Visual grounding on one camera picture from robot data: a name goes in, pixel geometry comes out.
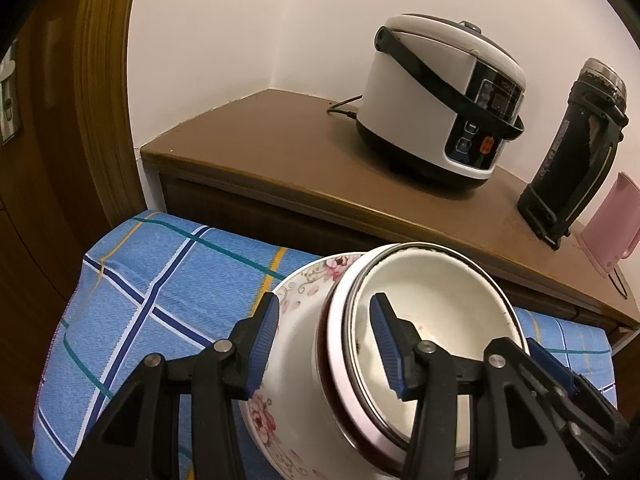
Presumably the plain white plate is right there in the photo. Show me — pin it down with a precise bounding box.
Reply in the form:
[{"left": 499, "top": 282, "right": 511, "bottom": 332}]
[{"left": 239, "top": 252, "right": 416, "bottom": 480}]

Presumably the blue checkered cloth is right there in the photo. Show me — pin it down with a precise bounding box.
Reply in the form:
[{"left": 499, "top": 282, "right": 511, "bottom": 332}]
[{"left": 32, "top": 211, "right": 618, "bottom": 480}]

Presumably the stainless steel bowl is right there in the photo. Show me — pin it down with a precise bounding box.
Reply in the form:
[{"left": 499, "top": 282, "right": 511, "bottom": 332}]
[{"left": 340, "top": 242, "right": 532, "bottom": 456}]

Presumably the black rice cooker cord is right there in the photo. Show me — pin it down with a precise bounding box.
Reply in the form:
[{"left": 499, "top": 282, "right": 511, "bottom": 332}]
[{"left": 327, "top": 94, "right": 363, "bottom": 122}]

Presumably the metal door handle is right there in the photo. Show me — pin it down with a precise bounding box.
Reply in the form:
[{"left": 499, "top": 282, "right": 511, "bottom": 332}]
[{"left": 0, "top": 40, "right": 22, "bottom": 147}]

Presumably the black kettle cable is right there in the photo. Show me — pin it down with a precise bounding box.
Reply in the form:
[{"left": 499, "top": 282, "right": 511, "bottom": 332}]
[{"left": 607, "top": 267, "right": 630, "bottom": 300}]

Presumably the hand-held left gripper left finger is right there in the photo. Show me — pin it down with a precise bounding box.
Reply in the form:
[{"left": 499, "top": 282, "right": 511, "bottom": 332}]
[{"left": 65, "top": 291, "right": 281, "bottom": 480}]

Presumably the pink electric kettle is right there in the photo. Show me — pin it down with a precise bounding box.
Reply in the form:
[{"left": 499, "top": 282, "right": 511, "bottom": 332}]
[{"left": 580, "top": 172, "right": 640, "bottom": 276}]

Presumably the white and black rice cooker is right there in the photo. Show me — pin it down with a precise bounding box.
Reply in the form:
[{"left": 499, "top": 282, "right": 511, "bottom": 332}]
[{"left": 355, "top": 13, "right": 527, "bottom": 192}]

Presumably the brown wooden cabinet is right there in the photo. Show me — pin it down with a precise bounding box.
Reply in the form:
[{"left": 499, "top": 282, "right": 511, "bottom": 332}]
[{"left": 140, "top": 88, "right": 640, "bottom": 341}]

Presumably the wooden door frame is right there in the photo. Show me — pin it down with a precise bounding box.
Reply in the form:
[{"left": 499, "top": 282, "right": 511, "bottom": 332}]
[{"left": 72, "top": 0, "right": 148, "bottom": 233}]

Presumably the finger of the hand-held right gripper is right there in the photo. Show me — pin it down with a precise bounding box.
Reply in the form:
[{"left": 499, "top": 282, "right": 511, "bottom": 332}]
[{"left": 525, "top": 337, "right": 586, "bottom": 402}]

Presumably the wooden door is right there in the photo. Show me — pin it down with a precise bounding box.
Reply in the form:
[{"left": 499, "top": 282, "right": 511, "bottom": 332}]
[{"left": 0, "top": 0, "right": 83, "bottom": 411}]

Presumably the tall black thermos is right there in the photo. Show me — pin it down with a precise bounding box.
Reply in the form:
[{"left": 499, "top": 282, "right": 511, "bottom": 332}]
[{"left": 516, "top": 58, "right": 629, "bottom": 252}]

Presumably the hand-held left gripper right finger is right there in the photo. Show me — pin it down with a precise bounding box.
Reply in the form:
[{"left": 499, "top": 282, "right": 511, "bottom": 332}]
[{"left": 368, "top": 292, "right": 586, "bottom": 480}]

